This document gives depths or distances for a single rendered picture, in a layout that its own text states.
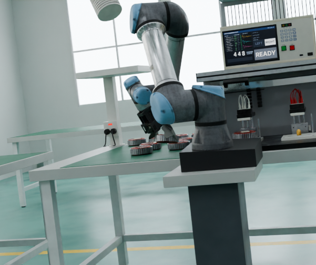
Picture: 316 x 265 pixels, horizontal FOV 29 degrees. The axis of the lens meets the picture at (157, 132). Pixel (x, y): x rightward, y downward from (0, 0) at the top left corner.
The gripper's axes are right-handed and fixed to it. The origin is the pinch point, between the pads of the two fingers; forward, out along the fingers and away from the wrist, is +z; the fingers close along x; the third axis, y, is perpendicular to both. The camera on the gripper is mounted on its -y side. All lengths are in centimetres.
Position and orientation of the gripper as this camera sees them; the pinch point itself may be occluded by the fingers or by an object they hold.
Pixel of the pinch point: (167, 139)
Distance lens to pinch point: 285.7
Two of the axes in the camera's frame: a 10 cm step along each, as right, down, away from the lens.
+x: 6.8, -0.4, -7.4
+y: -5.8, 5.9, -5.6
